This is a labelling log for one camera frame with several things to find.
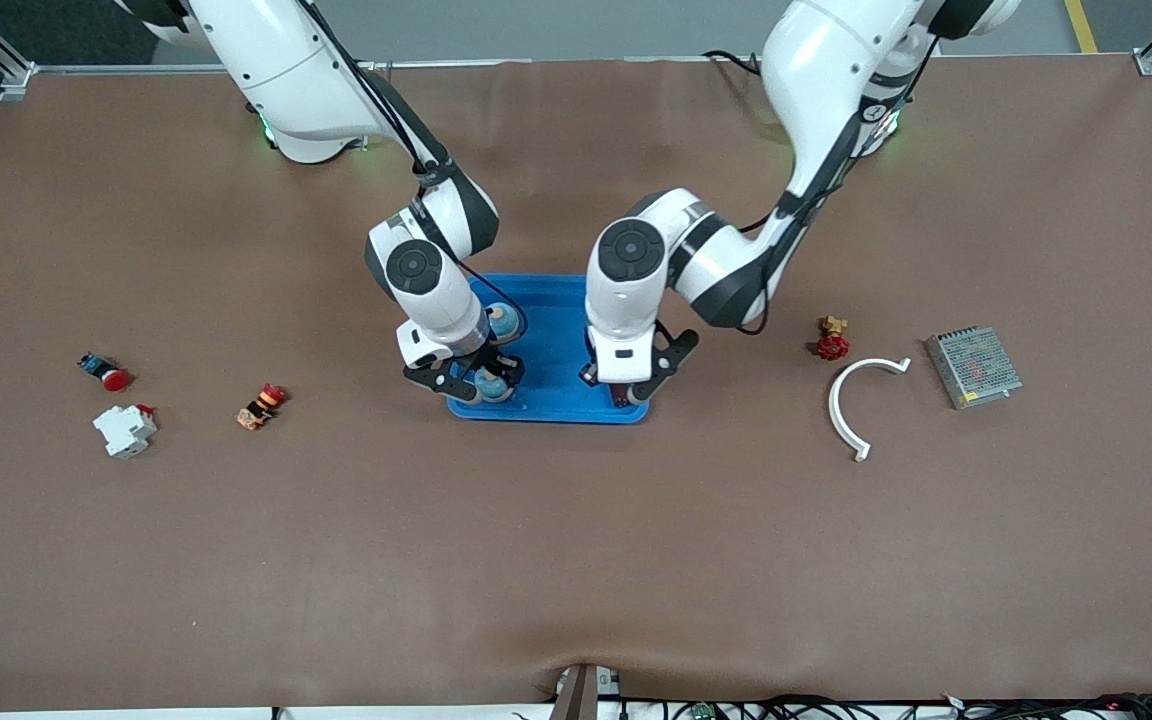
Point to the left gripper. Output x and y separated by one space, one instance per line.
619 393

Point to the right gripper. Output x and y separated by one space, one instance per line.
498 352

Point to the light blue desk bell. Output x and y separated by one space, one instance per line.
489 385
504 322

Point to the black cylindrical capacitor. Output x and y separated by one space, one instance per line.
622 396

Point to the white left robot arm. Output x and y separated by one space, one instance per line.
836 70

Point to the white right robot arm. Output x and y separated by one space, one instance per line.
286 70

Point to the blue plastic tray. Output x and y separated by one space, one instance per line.
551 340

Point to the brass valve red handwheel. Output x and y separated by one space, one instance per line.
833 346

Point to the white curved plastic arc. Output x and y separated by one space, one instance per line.
833 408

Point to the metal mesh power supply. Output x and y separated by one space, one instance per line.
974 367

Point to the white circuit breaker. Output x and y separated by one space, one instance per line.
124 432

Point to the red push button blue base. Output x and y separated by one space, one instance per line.
114 379

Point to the orange black emergency stop switch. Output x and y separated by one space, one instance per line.
261 407

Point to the brown camera mount bracket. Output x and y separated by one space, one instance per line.
581 695

